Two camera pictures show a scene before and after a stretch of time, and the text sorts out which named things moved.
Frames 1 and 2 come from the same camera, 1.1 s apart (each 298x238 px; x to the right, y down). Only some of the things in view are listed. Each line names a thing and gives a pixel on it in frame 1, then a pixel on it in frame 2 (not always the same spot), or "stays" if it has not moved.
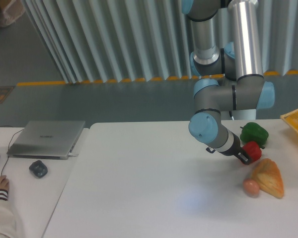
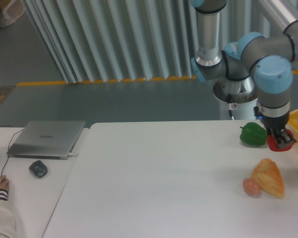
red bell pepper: x=254 y=149 to x=272 y=142
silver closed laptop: x=46 y=140 stays
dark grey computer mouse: x=38 y=168 stays
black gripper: x=236 y=149 to x=271 y=124
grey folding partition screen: x=99 y=40 stays
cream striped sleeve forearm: x=2 y=219 stays
